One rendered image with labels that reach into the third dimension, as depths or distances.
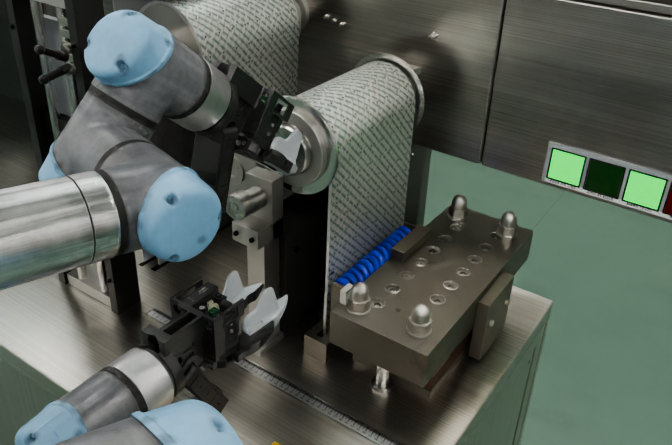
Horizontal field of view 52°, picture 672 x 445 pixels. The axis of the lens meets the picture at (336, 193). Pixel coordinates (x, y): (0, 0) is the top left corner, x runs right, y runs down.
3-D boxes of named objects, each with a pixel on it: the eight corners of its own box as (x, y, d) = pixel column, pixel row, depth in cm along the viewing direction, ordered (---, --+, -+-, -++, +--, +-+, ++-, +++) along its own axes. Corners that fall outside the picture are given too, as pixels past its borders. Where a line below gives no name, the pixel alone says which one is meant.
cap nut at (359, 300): (341, 309, 102) (342, 284, 100) (355, 297, 104) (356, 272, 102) (362, 319, 100) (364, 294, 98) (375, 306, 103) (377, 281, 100)
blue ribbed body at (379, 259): (330, 295, 108) (331, 277, 106) (399, 236, 124) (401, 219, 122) (349, 304, 106) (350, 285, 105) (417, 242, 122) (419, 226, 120)
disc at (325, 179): (251, 171, 106) (256, 81, 98) (253, 170, 106) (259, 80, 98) (330, 210, 99) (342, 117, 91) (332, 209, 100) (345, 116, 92)
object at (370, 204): (324, 292, 108) (328, 188, 99) (400, 228, 125) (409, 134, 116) (327, 294, 107) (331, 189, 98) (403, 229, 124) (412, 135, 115)
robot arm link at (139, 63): (61, 65, 67) (108, -10, 67) (136, 108, 76) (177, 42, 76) (109, 97, 63) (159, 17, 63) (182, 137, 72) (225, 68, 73)
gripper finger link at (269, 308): (302, 277, 89) (246, 308, 83) (301, 313, 92) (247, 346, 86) (285, 267, 91) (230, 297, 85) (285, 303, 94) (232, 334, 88)
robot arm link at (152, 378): (151, 437, 75) (101, 403, 79) (182, 411, 78) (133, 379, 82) (144, 385, 71) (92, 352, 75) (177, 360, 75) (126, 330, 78)
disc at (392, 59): (342, 121, 124) (353, 41, 116) (344, 120, 124) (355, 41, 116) (414, 151, 117) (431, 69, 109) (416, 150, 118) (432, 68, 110)
